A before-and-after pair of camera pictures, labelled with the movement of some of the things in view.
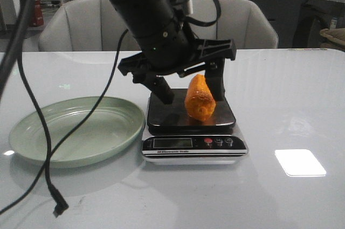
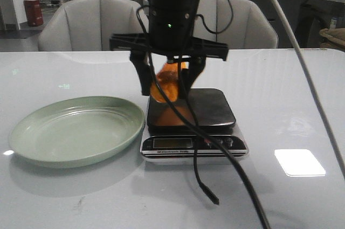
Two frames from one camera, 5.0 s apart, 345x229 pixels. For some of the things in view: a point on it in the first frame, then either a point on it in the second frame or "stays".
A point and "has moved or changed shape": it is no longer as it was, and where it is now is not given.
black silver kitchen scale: (172, 136) stays
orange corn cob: (199, 101) has moved or changed shape
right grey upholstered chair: (240, 19) stays
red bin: (36, 18) stays
